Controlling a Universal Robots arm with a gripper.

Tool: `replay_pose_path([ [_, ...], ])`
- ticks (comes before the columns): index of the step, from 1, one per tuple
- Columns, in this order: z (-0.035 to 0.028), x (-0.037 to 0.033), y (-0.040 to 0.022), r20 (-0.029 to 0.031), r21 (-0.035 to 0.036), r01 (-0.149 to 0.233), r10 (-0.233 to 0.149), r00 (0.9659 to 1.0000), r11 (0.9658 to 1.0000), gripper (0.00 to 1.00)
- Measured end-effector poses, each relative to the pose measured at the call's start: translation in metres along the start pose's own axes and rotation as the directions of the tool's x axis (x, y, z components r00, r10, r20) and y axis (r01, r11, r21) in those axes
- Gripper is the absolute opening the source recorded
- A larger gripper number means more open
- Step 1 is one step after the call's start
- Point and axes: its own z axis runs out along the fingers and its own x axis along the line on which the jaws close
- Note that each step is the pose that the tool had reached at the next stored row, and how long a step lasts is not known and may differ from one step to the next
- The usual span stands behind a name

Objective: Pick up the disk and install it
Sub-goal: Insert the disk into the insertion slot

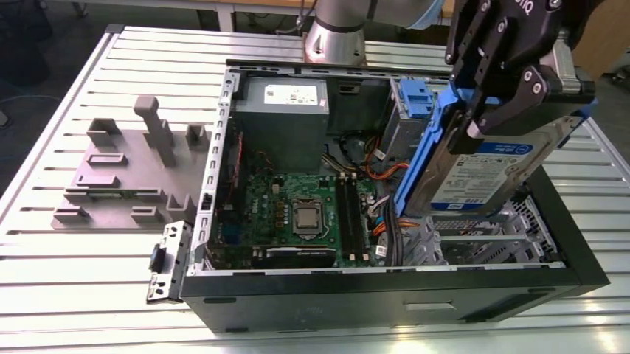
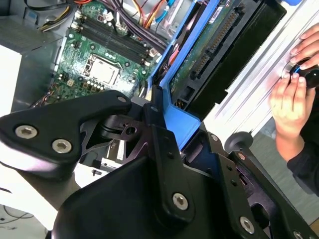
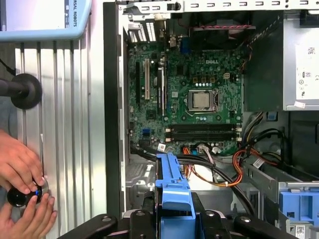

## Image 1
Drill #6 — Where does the CPU socket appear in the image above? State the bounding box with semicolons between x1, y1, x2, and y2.
288;196;329;241

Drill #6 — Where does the blue plastic drive latch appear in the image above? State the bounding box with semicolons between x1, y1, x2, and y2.
399;79;436;119

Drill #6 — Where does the orange wire bundle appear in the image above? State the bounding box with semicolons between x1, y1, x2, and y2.
362;162;423;237

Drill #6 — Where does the black graphics card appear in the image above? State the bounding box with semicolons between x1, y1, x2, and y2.
205;243;338;271

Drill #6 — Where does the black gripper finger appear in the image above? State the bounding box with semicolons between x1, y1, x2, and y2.
444;0;517;156
471;65;597;140

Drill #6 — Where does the wooden cabinet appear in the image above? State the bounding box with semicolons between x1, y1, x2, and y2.
587;0;630;97

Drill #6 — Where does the green motherboard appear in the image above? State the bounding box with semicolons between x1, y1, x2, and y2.
208;171;392;269

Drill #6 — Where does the thick black cable bundle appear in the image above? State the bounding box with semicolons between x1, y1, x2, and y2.
383;195;412;266

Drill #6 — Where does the black RAM slot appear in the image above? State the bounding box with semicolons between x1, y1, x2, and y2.
346;173;371;261
334;173;357;263

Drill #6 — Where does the thin red wire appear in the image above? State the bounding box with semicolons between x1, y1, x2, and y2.
226;131;245;213

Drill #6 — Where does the grey parts rack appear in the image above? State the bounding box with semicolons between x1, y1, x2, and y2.
50;96;213;232

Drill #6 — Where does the silver CPU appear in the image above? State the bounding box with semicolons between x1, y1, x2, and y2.
293;207;321;229

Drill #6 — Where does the wooden desk white frame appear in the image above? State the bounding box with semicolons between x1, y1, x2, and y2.
196;0;456;51

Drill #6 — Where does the black PC case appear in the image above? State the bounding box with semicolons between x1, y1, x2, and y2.
145;58;611;335

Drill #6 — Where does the hard disk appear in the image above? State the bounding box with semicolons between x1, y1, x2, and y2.
395;83;600;218

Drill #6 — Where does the metal optical drive cage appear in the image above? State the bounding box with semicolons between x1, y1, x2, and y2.
380;77;447;163

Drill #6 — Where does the blue video port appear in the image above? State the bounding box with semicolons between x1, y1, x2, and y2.
148;243;166;272

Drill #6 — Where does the metal disk bay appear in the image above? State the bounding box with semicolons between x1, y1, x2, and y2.
425;215;547;266

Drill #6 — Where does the green RAM stick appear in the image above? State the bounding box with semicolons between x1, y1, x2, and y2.
85;188;141;200

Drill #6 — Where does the grey power supply unit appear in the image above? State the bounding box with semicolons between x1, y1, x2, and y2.
229;75;332;175

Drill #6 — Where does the metal card latch bracket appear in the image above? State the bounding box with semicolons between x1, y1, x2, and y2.
145;219;193;305

